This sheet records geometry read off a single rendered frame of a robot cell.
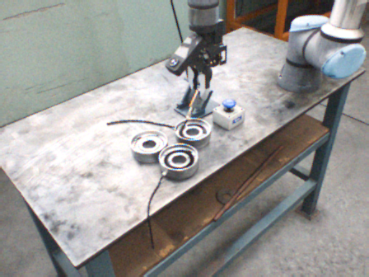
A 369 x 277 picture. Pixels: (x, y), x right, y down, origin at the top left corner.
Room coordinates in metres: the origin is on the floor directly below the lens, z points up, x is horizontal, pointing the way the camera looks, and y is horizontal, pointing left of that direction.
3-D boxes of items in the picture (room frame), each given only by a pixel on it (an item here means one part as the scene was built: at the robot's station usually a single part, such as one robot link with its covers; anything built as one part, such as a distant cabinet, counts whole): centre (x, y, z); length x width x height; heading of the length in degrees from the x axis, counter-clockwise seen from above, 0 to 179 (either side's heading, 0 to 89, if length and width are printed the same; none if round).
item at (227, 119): (0.92, -0.13, 0.82); 0.08 x 0.07 x 0.05; 130
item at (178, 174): (0.71, 0.03, 0.82); 0.10 x 0.10 x 0.04
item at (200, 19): (0.88, -0.05, 1.15); 0.08 x 0.08 x 0.05
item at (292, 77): (1.13, -0.41, 0.85); 0.15 x 0.15 x 0.10
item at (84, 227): (1.05, -0.02, 0.79); 1.20 x 0.60 x 0.02; 130
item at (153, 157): (0.78, 0.11, 0.82); 0.10 x 0.10 x 0.04
